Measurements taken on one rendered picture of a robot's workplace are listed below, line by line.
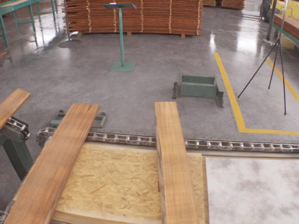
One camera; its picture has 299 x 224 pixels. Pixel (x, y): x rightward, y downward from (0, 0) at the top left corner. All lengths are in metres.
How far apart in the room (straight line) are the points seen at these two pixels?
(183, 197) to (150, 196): 0.16
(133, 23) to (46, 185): 5.42
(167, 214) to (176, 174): 0.22
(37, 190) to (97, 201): 0.29
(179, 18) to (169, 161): 5.12
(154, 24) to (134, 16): 0.54
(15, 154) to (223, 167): 1.44
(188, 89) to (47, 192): 2.51
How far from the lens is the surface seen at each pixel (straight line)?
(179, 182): 1.10
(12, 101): 1.80
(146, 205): 1.07
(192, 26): 6.10
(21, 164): 1.93
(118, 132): 1.44
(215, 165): 1.26
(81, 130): 1.41
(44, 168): 1.25
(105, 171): 1.21
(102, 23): 6.33
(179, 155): 1.22
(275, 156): 1.46
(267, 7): 9.96
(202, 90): 3.26
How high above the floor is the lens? 1.74
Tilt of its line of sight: 35 degrees down
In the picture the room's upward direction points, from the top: straight up
